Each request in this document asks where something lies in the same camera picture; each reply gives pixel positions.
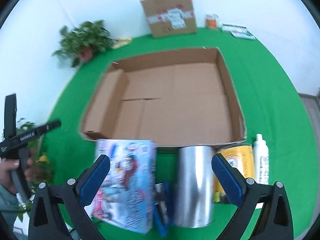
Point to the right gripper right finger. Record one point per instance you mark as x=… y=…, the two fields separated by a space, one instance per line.
x=275 y=219

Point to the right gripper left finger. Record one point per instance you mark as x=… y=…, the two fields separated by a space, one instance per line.
x=46 y=220

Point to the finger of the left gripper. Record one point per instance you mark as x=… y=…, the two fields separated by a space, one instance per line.
x=10 y=111
x=43 y=129

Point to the white spray bottle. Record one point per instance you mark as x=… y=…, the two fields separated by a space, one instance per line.
x=261 y=160

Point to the yellow black tin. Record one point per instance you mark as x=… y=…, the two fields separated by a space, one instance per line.
x=239 y=156

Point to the silver metal can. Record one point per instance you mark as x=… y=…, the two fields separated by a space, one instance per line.
x=194 y=188

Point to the blue pen pack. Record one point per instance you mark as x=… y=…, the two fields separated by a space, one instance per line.
x=163 y=210

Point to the person's left hand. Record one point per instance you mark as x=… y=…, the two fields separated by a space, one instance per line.
x=7 y=165

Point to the grey green jacket sleeve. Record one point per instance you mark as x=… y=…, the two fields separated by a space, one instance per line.
x=9 y=206

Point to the potted green plant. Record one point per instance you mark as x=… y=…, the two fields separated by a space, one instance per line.
x=82 y=42

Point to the green table cloth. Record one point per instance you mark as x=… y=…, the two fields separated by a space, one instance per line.
x=269 y=101

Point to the yellow paper envelope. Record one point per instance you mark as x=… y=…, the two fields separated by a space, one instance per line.
x=119 y=42

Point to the open cardboard tray box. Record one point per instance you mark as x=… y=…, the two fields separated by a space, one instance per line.
x=175 y=98

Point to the sealed cardboard box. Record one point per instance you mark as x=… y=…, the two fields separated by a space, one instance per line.
x=169 y=17

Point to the light blue flat case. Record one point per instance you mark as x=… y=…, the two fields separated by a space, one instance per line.
x=246 y=36

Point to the orange clear jar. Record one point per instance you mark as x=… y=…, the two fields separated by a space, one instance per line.
x=212 y=21

